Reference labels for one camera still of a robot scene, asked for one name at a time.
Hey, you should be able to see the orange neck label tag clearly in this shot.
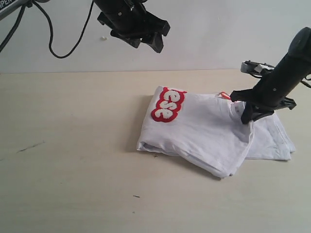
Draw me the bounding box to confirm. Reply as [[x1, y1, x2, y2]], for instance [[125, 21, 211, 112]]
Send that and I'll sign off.
[[217, 92, 231, 100]]

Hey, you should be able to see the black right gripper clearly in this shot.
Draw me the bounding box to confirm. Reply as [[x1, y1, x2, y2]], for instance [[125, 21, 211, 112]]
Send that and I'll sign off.
[[230, 83, 296, 124]]

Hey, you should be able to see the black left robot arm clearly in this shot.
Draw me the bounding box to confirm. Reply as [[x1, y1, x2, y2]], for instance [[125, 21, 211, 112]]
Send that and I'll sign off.
[[0, 0, 171, 59]]

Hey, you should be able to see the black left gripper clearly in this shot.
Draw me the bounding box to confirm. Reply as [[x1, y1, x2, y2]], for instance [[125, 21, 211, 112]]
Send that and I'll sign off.
[[97, 4, 170, 52]]

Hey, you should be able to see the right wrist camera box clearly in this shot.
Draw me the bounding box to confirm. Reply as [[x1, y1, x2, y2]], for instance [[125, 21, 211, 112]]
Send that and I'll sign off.
[[240, 60, 275, 76]]

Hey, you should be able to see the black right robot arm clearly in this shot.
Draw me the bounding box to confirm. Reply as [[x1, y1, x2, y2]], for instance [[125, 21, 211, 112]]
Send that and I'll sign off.
[[230, 27, 311, 124]]

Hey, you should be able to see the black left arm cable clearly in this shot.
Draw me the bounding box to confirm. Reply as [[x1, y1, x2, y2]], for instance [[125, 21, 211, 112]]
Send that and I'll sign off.
[[0, 0, 94, 58]]

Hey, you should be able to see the white t-shirt red lettering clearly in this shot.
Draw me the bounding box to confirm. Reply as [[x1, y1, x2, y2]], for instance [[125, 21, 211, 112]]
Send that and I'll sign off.
[[137, 86, 295, 179]]

